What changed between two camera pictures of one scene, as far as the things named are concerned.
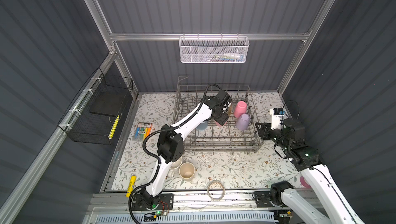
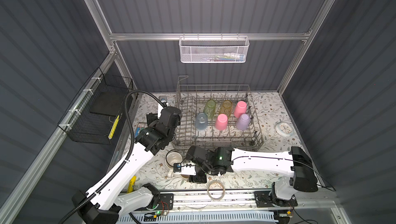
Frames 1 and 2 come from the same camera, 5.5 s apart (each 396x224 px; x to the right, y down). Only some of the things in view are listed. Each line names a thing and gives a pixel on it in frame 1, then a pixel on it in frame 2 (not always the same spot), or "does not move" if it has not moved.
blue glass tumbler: [202, 126] does not move
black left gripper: [224, 117] → [151, 118]
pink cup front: [240, 108] does not move
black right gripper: [264, 126] → [196, 178]
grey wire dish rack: [217, 117] does not move
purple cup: [242, 123] does not move
